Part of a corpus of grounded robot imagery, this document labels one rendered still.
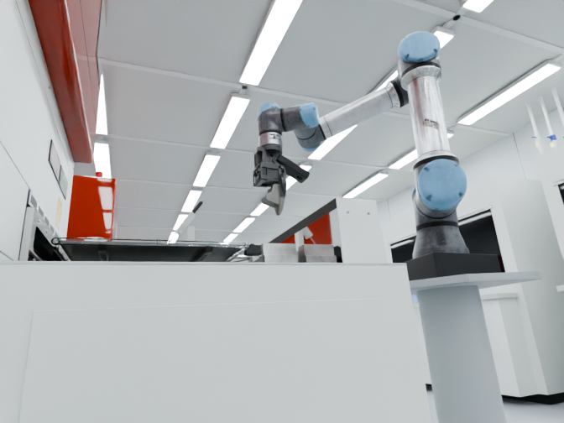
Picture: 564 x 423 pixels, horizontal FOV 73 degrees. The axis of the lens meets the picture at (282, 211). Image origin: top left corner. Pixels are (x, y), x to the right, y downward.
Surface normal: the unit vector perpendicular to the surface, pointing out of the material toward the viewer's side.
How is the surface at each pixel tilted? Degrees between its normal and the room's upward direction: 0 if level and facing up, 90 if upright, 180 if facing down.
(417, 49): 81
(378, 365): 90
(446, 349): 90
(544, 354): 90
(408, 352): 90
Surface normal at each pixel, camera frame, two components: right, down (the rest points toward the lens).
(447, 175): -0.25, -0.17
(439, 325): -0.71, -0.17
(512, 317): 0.37, -0.29
